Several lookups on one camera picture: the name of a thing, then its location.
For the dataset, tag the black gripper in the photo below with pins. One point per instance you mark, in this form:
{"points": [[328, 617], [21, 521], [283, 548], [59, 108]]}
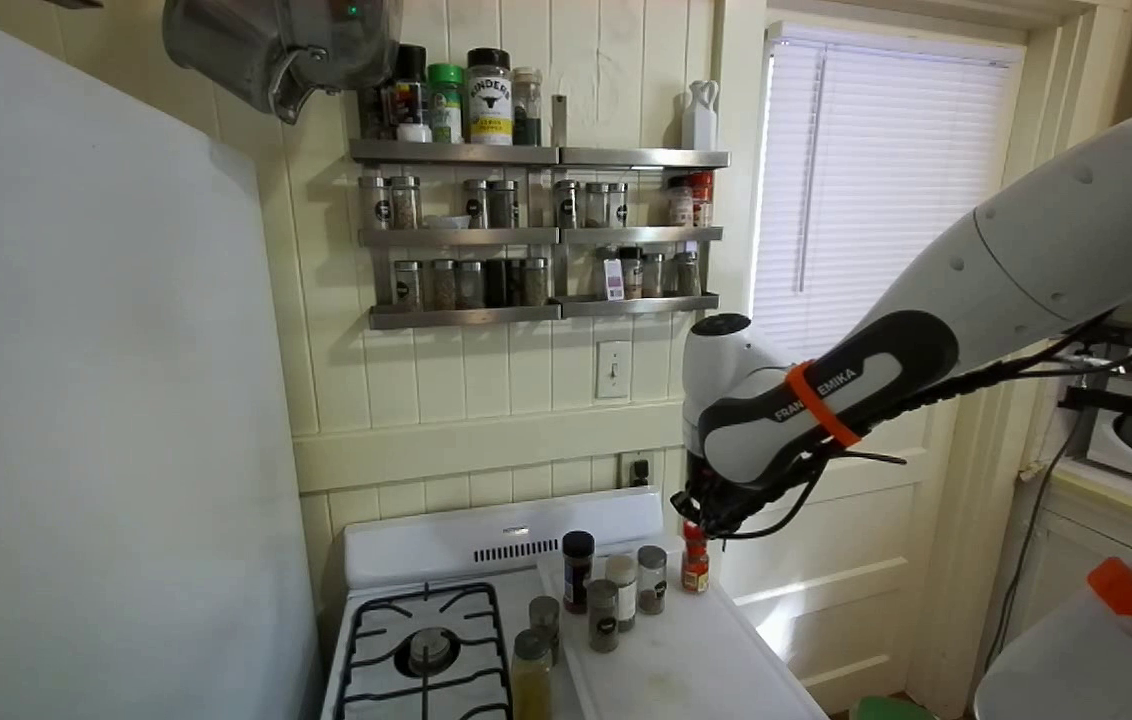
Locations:
{"points": [[747, 495]]}

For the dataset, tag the red lid spice container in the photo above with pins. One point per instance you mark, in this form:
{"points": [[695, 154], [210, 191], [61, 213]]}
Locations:
{"points": [[695, 564]]}

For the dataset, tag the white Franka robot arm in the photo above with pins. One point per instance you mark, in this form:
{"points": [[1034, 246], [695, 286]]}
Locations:
{"points": [[1058, 240]]}

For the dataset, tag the steel lid pepper jar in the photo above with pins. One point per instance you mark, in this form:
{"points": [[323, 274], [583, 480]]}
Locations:
{"points": [[652, 581]]}

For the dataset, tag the black lid spice jar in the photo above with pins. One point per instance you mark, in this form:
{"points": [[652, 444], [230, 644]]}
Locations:
{"points": [[579, 572]]}

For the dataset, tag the steel lid glass jar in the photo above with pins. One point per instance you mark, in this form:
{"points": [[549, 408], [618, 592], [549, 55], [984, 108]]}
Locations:
{"points": [[547, 626]]}

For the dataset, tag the green plastic container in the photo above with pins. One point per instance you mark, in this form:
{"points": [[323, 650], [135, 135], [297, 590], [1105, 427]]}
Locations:
{"points": [[889, 711]]}

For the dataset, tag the red lid rack jar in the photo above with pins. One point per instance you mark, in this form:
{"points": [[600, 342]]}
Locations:
{"points": [[700, 198]]}

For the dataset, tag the large black lid seasoning jar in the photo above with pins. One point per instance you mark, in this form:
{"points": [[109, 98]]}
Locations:
{"points": [[490, 103]]}

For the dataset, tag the green lid bottle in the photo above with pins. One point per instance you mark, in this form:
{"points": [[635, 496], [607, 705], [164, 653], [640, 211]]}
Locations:
{"points": [[447, 107]]}

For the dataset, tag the white label spice jar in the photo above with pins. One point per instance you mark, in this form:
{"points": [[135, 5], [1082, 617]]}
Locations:
{"points": [[621, 592]]}

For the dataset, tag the small labelled spice jar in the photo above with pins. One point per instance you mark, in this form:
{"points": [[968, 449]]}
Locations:
{"points": [[600, 622]]}

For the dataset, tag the white panel door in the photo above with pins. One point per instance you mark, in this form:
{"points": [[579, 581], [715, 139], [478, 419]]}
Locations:
{"points": [[859, 603]]}

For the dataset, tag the yellowish oil jar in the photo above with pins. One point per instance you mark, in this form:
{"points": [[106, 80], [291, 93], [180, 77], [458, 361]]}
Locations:
{"points": [[535, 682]]}

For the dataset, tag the white gas stove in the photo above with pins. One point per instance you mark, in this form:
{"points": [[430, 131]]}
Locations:
{"points": [[458, 544]]}

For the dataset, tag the glass rack spice jar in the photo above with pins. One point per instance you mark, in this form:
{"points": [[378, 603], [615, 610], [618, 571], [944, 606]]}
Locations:
{"points": [[384, 201], [646, 274], [511, 207], [683, 269], [566, 207], [593, 207], [470, 286], [678, 207], [441, 286], [538, 283], [618, 207], [410, 201], [478, 207], [404, 286]]}

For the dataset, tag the white label rack jar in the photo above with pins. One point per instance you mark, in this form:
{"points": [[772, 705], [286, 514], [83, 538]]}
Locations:
{"points": [[615, 277]]}

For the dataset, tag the dark rack spice jar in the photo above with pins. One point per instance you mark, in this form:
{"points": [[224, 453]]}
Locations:
{"points": [[502, 286]]}

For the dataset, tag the black stove burner grate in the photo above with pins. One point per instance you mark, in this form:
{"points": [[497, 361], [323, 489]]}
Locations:
{"points": [[367, 626]]}

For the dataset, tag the white shaker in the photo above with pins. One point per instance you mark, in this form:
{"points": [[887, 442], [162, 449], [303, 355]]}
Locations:
{"points": [[706, 119]]}

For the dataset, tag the white window blind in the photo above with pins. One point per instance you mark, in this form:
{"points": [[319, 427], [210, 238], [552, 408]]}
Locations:
{"points": [[859, 135]]}

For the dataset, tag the thin metal shaker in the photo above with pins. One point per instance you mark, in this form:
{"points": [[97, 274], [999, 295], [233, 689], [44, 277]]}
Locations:
{"points": [[559, 123]]}

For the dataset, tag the small dark seasoning jar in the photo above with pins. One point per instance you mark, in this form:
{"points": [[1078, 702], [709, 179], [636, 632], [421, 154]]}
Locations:
{"points": [[531, 113]]}

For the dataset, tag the black sauce bottle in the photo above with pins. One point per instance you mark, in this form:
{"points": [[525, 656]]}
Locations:
{"points": [[410, 103]]}

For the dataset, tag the hanging stainless steel pan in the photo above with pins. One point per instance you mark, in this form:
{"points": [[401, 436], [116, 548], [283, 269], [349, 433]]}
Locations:
{"points": [[349, 47]]}

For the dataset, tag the white refrigerator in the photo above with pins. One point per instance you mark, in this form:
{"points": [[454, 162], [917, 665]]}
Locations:
{"points": [[97, 401]]}

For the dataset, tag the black wall outlet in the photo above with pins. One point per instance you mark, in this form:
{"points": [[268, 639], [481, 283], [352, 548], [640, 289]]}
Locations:
{"points": [[636, 469]]}

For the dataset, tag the white door frame trim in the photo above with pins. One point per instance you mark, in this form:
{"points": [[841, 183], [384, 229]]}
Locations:
{"points": [[736, 201]]}

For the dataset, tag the metal wall spice rack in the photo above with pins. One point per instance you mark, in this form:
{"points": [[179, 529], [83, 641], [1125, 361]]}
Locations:
{"points": [[538, 158]]}

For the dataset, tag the black camera stand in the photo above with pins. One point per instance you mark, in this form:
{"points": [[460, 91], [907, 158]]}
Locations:
{"points": [[1108, 399]]}

